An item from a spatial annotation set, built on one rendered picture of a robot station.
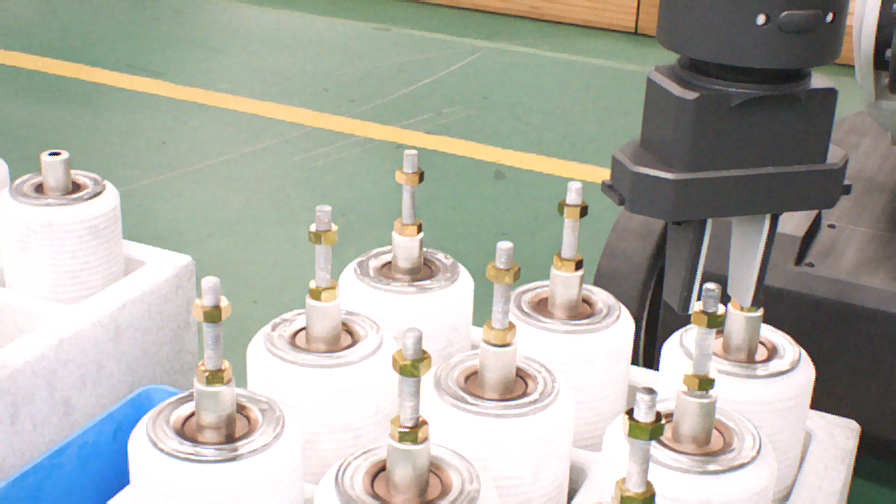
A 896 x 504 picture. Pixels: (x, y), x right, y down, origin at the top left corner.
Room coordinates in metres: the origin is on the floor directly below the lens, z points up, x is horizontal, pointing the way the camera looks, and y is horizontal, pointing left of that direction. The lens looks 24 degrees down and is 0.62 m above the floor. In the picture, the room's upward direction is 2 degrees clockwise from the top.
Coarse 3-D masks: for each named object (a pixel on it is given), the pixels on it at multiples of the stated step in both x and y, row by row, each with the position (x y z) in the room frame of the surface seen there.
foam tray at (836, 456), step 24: (480, 336) 0.85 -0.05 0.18; (648, 384) 0.78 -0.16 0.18; (816, 432) 0.73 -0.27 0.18; (840, 432) 0.73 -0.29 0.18; (576, 456) 0.69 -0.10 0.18; (600, 456) 0.69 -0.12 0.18; (816, 456) 0.70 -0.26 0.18; (840, 456) 0.70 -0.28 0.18; (576, 480) 0.68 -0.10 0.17; (816, 480) 0.67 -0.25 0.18; (840, 480) 0.67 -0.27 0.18
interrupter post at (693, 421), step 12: (684, 396) 0.60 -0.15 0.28; (696, 396) 0.59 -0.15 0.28; (708, 396) 0.60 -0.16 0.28; (684, 408) 0.59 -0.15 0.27; (696, 408) 0.59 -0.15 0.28; (708, 408) 0.59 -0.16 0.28; (684, 420) 0.59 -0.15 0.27; (696, 420) 0.59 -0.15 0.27; (708, 420) 0.59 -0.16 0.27; (672, 432) 0.60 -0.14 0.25; (684, 432) 0.59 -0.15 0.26; (696, 432) 0.59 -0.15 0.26; (708, 432) 0.59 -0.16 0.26; (684, 444) 0.59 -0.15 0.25; (696, 444) 0.59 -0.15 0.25; (708, 444) 0.59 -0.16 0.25
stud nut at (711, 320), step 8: (696, 304) 0.60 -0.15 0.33; (720, 304) 0.61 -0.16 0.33; (696, 312) 0.60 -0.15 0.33; (704, 312) 0.60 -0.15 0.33; (712, 312) 0.60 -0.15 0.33; (720, 312) 0.60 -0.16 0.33; (696, 320) 0.60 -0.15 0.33; (704, 320) 0.59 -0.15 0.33; (712, 320) 0.59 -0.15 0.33; (720, 320) 0.59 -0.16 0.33; (712, 328) 0.59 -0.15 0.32
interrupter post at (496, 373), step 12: (480, 348) 0.65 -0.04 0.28; (492, 348) 0.64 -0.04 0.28; (504, 348) 0.64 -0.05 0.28; (516, 348) 0.65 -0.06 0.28; (480, 360) 0.65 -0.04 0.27; (492, 360) 0.64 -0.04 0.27; (504, 360) 0.64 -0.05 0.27; (480, 372) 0.65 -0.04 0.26; (492, 372) 0.64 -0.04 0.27; (504, 372) 0.64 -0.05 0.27; (480, 384) 0.65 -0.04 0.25; (492, 384) 0.64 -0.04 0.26; (504, 384) 0.64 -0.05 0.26
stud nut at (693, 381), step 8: (688, 368) 0.60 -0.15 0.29; (712, 368) 0.60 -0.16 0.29; (688, 376) 0.60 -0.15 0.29; (696, 376) 0.59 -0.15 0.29; (704, 376) 0.60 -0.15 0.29; (712, 376) 0.60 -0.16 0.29; (688, 384) 0.60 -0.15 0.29; (696, 384) 0.59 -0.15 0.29; (704, 384) 0.59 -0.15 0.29; (712, 384) 0.59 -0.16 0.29
